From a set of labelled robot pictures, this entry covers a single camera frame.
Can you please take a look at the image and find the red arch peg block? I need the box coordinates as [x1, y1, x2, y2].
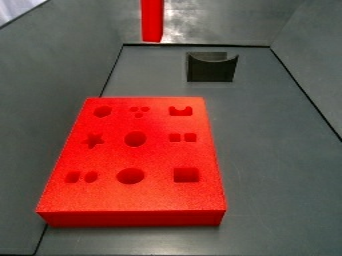
[140, 0, 164, 42]

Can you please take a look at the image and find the red shape sorter board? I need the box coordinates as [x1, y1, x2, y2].
[36, 97, 227, 227]

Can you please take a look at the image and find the black curved holder stand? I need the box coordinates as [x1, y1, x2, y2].
[185, 52, 239, 82]

